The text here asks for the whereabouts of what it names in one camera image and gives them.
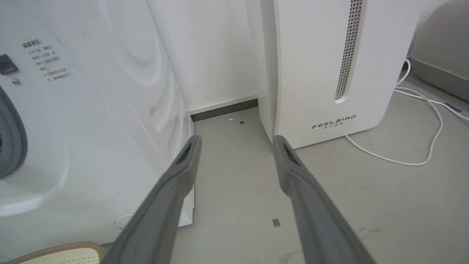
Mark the white Feelbird air purifier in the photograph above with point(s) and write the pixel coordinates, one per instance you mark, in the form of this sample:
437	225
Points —
315	62

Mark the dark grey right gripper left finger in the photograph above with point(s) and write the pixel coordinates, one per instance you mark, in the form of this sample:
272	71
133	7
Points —
161	212

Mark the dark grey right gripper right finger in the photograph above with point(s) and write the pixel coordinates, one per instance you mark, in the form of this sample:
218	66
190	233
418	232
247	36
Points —
315	212

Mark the white washing machine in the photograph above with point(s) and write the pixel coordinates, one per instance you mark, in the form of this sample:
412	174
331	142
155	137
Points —
88	117

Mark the beige woven laundry basket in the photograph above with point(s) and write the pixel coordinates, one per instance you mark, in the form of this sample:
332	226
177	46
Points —
62	255

